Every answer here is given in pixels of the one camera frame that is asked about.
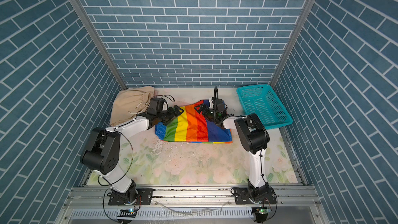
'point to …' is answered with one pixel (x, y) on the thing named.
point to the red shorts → (193, 126)
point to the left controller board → (128, 212)
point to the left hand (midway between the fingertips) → (180, 113)
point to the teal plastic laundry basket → (261, 100)
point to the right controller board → (260, 213)
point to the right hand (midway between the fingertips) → (196, 108)
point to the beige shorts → (130, 102)
